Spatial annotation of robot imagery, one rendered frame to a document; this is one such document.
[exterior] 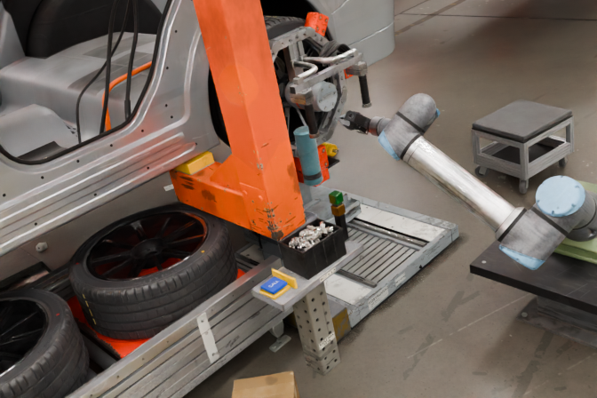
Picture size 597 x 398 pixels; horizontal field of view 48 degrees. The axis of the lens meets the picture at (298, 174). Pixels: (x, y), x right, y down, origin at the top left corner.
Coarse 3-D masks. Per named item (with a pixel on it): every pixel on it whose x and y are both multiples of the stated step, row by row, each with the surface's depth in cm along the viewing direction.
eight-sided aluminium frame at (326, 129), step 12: (276, 36) 287; (288, 36) 283; (300, 36) 288; (312, 36) 293; (276, 48) 280; (336, 84) 316; (336, 108) 313; (324, 120) 316; (336, 120) 315; (324, 132) 312
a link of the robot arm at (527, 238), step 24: (408, 120) 245; (384, 144) 248; (408, 144) 245; (432, 168) 242; (456, 168) 240; (456, 192) 239; (480, 192) 236; (480, 216) 237; (504, 216) 233; (528, 216) 231; (504, 240) 233; (528, 240) 228; (552, 240) 227; (528, 264) 228
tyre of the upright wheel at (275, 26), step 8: (264, 16) 301; (272, 16) 299; (280, 16) 298; (272, 24) 287; (280, 24) 290; (288, 24) 293; (296, 24) 296; (304, 24) 300; (272, 32) 288; (280, 32) 291; (328, 40) 313; (208, 80) 292; (208, 88) 293; (216, 96) 289; (216, 104) 291; (216, 112) 293; (216, 120) 296; (216, 128) 301; (224, 128) 295; (224, 136) 302
